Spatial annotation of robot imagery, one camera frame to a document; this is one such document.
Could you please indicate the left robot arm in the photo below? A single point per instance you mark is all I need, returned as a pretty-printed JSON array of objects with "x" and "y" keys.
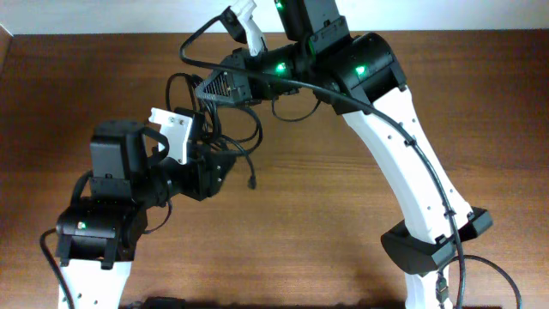
[{"x": 107, "y": 214}]

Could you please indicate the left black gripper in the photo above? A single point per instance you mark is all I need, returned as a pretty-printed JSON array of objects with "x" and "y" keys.
[{"x": 202, "y": 178}]

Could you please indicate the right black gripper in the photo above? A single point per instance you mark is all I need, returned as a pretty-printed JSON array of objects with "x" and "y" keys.
[{"x": 238, "y": 84}]

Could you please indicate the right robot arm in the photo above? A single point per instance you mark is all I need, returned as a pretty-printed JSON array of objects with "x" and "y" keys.
[{"x": 361, "y": 78}]

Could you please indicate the black base block left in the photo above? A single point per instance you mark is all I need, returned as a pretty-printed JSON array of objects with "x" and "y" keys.
[{"x": 157, "y": 303}]

